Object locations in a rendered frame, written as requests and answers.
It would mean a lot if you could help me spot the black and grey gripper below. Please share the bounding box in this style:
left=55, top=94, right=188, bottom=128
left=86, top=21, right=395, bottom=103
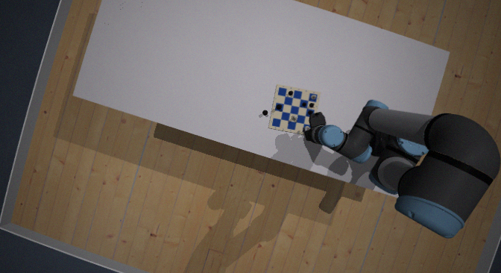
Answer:
left=303, top=112, right=326, bottom=144

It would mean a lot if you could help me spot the blue and cream chessboard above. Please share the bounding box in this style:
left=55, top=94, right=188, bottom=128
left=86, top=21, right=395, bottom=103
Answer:
left=268, top=84, right=321, bottom=135

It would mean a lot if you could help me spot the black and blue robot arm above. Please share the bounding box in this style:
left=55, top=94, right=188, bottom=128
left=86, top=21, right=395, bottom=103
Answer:
left=315, top=100, right=500, bottom=239

